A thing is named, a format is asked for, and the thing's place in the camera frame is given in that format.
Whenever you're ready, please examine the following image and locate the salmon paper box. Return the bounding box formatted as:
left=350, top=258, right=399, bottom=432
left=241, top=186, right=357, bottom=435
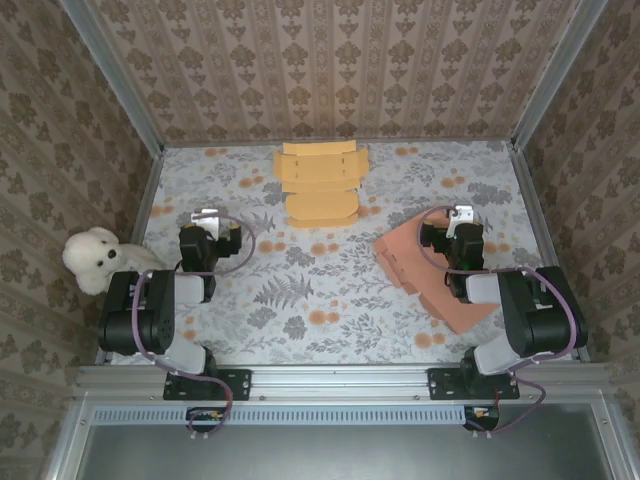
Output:
left=373, top=207, right=501, bottom=335

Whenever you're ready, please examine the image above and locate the yellow paper box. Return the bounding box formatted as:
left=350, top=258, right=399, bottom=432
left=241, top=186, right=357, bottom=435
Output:
left=273, top=140, right=370, bottom=230

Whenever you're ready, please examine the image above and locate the white plush teddy bear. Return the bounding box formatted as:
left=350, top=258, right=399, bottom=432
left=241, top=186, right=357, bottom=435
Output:
left=62, top=227, right=166, bottom=296

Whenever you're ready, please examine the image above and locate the floral patterned table cover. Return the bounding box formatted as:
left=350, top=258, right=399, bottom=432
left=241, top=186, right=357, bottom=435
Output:
left=107, top=142, right=584, bottom=366

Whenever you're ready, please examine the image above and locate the grey metal panel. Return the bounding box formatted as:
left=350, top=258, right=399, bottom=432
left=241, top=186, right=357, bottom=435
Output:
left=79, top=404, right=616, bottom=480

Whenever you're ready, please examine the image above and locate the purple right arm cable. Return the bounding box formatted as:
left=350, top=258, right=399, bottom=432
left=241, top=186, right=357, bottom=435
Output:
left=418, top=204, right=588, bottom=441

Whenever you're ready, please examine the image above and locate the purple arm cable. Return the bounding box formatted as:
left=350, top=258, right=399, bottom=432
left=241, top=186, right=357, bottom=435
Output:
left=130, top=210, right=257, bottom=442
left=418, top=204, right=588, bottom=441

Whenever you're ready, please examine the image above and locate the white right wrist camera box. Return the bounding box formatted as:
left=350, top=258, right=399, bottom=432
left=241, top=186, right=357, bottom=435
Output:
left=445, top=203, right=475, bottom=239

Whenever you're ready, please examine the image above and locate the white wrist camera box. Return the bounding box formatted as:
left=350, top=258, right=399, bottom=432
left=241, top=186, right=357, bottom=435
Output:
left=191, top=208, right=225, bottom=237
left=445, top=203, right=475, bottom=239

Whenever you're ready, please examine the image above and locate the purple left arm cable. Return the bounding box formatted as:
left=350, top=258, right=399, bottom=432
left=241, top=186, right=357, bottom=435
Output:
left=130, top=210, right=257, bottom=442

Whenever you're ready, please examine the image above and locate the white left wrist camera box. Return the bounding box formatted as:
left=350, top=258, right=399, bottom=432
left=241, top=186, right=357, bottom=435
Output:
left=191, top=208, right=225, bottom=237

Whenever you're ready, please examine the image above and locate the aluminium table edge rail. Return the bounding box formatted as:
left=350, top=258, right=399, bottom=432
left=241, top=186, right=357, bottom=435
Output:
left=96, top=147, right=165, bottom=365
left=508, top=142, right=592, bottom=362

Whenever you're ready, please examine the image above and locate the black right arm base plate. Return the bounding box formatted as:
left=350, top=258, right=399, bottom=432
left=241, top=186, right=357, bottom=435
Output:
left=427, top=368, right=521, bottom=401

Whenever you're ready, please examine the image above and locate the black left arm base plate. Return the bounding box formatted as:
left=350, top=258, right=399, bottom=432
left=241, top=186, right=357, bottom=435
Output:
left=163, top=368, right=251, bottom=401

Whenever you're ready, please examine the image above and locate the black cable junction box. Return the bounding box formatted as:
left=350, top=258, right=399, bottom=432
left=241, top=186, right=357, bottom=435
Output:
left=186, top=407, right=230, bottom=434
left=462, top=405, right=501, bottom=432

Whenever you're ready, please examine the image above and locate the aluminium mounting rail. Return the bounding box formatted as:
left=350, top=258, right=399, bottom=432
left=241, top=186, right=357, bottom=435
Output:
left=77, top=364, right=614, bottom=401

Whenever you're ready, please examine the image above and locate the aluminium frame post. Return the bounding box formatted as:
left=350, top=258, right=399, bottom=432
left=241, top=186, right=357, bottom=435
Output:
left=510, top=0, right=610, bottom=152
left=62, top=0, right=165, bottom=157

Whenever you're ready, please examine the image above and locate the grey slotted cable duct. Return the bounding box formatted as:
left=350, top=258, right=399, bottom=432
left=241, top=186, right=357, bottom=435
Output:
left=92, top=405, right=464, bottom=426

